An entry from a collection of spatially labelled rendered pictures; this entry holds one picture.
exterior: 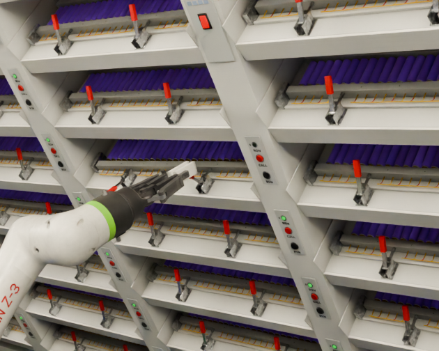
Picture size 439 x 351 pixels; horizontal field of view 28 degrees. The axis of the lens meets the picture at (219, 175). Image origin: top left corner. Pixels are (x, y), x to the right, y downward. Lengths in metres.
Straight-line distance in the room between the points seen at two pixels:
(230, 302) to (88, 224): 0.67
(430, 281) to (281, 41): 0.58
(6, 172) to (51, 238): 0.95
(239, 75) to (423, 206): 0.44
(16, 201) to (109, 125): 0.80
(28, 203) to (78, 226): 1.06
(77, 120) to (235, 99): 0.57
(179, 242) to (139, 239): 0.15
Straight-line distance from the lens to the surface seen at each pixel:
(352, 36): 1.53
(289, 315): 2.18
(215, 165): 2.03
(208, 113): 1.90
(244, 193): 1.95
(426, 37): 1.47
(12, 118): 2.44
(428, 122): 1.57
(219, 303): 2.32
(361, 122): 1.64
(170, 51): 1.82
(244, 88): 1.74
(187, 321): 2.58
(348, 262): 1.94
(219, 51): 1.72
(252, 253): 2.09
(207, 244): 2.19
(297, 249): 1.94
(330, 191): 1.83
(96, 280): 2.67
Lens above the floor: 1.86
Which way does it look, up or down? 26 degrees down
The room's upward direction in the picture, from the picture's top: 23 degrees counter-clockwise
